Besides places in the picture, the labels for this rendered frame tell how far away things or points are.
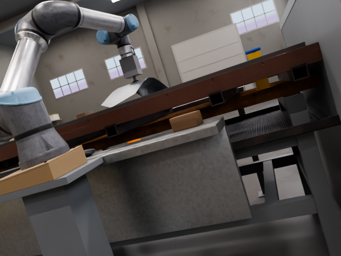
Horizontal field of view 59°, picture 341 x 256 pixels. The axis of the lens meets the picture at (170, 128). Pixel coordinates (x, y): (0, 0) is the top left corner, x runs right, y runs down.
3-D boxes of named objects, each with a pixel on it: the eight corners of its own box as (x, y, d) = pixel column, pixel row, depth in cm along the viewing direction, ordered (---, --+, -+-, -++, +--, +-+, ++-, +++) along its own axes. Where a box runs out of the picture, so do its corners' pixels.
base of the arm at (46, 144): (52, 159, 84) (38, 126, 83) (10, 174, 87) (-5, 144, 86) (78, 146, 98) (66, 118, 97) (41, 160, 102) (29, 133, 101)
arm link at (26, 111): (26, 131, 84) (5, 85, 82) (3, 141, 91) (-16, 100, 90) (60, 119, 93) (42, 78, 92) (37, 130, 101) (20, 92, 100)
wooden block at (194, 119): (172, 132, 107) (168, 119, 107) (179, 129, 112) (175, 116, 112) (198, 126, 102) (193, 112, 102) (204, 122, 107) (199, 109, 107)
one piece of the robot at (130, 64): (138, 49, 164) (147, 77, 165) (124, 54, 167) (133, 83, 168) (130, 47, 154) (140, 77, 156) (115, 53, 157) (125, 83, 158)
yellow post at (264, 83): (260, 100, 126) (247, 56, 125) (272, 96, 124) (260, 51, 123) (260, 101, 121) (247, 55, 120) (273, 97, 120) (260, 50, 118)
